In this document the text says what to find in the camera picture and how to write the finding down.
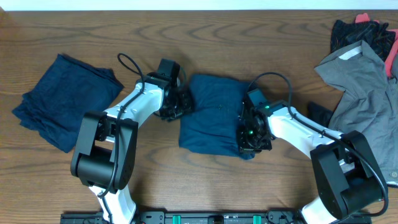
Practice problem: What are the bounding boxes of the navy blue shorts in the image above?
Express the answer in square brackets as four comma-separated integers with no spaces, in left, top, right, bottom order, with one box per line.
[178,74,254,160]

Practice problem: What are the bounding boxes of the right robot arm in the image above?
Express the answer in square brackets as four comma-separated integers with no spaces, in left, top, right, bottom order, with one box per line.
[237,89,388,223]

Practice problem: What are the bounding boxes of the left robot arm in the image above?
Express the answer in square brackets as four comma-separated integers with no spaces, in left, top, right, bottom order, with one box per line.
[70,58,193,223]

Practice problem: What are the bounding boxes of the black garment with label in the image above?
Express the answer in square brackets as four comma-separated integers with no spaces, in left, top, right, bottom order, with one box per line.
[307,101,333,127]

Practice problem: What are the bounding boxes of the grey shirt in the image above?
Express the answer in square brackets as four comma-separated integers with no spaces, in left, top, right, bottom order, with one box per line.
[315,40,397,185]

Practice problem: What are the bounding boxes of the folded navy blue cloth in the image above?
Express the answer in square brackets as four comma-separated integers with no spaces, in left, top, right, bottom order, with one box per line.
[12,54,124,153]

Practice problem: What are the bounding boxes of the black patterned garment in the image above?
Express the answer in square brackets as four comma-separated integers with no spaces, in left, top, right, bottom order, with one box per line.
[330,20,397,61]

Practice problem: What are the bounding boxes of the coral red garment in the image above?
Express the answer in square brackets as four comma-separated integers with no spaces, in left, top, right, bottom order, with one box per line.
[354,13,397,78]

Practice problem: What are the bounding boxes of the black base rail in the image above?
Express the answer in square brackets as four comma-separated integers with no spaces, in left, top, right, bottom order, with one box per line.
[60,210,372,224]

